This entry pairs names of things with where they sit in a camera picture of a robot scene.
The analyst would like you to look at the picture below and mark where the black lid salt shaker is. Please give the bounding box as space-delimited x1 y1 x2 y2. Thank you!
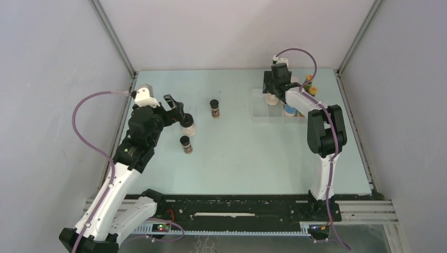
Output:
266 93 279 106
180 113 197 137

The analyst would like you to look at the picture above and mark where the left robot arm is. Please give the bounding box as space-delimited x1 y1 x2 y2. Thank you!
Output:
59 89 193 252

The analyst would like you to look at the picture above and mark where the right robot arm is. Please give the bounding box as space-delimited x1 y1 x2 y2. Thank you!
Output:
263 63 347 220

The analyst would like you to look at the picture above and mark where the clear plastic organizer tray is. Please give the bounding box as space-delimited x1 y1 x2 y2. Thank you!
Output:
249 89 307 124

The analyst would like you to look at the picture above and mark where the small dark pepper bottle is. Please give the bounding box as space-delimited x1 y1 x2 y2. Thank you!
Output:
179 135 193 154

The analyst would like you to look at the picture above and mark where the small black cap spice bottle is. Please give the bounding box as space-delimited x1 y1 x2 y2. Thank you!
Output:
209 99 220 119

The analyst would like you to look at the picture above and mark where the left circuit board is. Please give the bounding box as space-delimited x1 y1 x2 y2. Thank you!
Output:
151 223 171 233

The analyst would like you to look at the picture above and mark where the circuit board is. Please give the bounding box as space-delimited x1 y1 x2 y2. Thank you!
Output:
308 224 331 235
151 223 171 233

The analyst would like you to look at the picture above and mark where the right circuit board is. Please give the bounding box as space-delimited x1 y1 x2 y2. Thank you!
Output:
308 224 331 235

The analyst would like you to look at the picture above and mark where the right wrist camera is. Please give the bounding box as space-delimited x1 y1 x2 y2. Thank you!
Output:
272 55 289 67

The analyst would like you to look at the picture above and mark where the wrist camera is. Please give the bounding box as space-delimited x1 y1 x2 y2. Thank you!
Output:
131 84 161 108
272 55 289 67

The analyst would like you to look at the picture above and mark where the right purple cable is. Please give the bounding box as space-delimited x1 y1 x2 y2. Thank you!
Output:
274 48 352 251

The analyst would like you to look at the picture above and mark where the purple cable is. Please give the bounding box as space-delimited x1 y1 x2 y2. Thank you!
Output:
274 48 352 251
71 91 138 253

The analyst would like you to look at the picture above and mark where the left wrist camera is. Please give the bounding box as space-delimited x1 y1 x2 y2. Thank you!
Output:
131 84 161 108

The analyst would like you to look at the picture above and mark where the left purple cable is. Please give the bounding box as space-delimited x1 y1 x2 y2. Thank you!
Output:
71 91 138 253

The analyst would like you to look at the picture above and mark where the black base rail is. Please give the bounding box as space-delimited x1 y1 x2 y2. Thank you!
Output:
155 194 342 232

